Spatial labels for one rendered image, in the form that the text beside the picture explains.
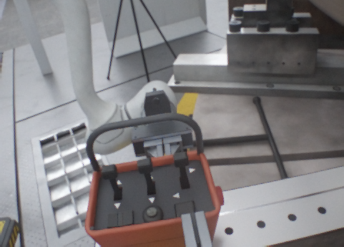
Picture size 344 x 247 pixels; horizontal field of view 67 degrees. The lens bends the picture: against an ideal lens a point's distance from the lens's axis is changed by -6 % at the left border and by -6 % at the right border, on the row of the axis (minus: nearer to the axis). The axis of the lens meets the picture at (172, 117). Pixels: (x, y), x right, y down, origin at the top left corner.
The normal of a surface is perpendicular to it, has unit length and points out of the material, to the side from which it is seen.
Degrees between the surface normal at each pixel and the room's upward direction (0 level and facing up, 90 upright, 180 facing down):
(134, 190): 0
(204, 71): 72
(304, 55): 90
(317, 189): 0
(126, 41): 37
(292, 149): 0
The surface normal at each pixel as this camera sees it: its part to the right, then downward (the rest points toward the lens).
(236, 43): -0.27, 0.58
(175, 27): 0.18, -0.36
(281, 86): -0.13, -0.81
